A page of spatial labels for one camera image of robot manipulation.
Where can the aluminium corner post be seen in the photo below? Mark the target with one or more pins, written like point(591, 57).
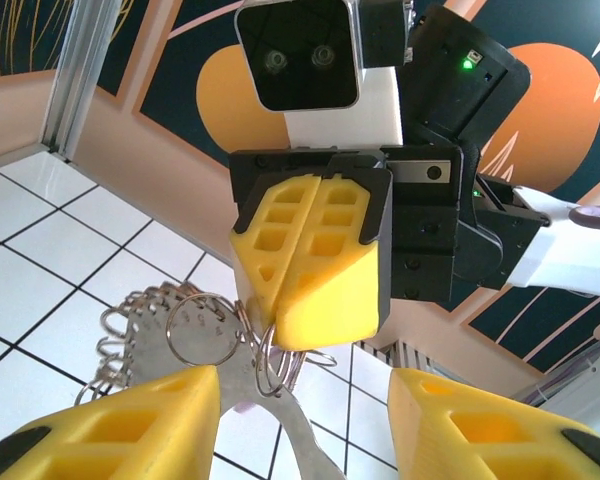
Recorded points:
point(80, 75)

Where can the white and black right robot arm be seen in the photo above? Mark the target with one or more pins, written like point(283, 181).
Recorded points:
point(560, 235)

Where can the large metal keyring holder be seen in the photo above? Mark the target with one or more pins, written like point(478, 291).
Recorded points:
point(305, 440)

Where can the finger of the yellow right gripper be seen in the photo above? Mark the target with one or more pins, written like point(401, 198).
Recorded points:
point(330, 280)
point(270, 240)

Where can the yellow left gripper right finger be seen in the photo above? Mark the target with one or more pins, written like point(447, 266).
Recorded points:
point(480, 440)

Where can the white right camera bracket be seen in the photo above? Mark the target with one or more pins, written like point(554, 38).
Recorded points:
point(350, 125)

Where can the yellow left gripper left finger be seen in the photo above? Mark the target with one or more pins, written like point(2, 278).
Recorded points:
point(130, 435)

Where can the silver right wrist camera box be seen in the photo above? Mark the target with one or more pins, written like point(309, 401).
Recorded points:
point(300, 50)

